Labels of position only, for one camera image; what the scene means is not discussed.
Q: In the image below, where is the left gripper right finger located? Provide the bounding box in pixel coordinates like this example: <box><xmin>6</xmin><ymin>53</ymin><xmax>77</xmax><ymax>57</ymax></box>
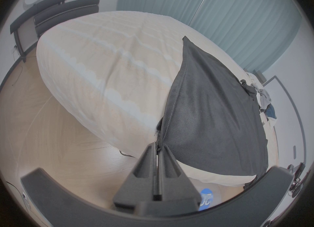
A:
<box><xmin>157</xmin><ymin>145</ymin><xmax>202</xmax><ymax>205</ymax></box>

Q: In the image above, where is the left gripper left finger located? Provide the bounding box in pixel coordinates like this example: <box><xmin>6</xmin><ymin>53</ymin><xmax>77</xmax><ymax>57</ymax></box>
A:
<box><xmin>113</xmin><ymin>142</ymin><xmax>157</xmax><ymax>212</ymax></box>

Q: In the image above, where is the black T-shirt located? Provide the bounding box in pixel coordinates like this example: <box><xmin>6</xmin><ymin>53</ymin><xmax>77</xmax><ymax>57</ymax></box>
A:
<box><xmin>155</xmin><ymin>35</ymin><xmax>269</xmax><ymax>177</ymax></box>

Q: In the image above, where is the bed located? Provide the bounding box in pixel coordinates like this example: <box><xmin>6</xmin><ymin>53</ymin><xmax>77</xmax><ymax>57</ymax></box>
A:
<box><xmin>36</xmin><ymin>11</ymin><xmax>307</xmax><ymax>190</ymax></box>

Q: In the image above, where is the pile of clothes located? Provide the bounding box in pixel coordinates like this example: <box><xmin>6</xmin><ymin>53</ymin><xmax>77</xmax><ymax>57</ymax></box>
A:
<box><xmin>255</xmin><ymin>86</ymin><xmax>279</xmax><ymax>126</ymax></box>

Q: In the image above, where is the white printed pillow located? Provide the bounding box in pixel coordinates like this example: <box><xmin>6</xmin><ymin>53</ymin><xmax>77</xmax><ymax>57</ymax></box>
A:
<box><xmin>244</xmin><ymin>71</ymin><xmax>264</xmax><ymax>88</ymax></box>

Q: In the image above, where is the grey bedside table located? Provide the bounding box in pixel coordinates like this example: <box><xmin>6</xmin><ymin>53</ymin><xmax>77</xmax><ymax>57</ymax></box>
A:
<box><xmin>253</xmin><ymin>70</ymin><xmax>267</xmax><ymax>82</ymax></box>

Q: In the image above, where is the black chest of drawers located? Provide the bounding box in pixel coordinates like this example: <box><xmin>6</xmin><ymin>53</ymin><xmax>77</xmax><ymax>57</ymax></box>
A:
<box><xmin>34</xmin><ymin>0</ymin><xmax>100</xmax><ymax>37</ymax></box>

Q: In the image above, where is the black table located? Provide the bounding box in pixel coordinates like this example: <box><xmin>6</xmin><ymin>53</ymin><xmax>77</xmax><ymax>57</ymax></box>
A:
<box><xmin>10</xmin><ymin>0</ymin><xmax>68</xmax><ymax>62</ymax></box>

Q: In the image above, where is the black cable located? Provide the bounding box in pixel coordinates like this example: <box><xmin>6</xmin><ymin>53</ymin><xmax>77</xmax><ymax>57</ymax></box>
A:
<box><xmin>118</xmin><ymin>149</ymin><xmax>136</xmax><ymax>158</ymax></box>
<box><xmin>4</xmin><ymin>181</ymin><xmax>25</xmax><ymax>196</ymax></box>

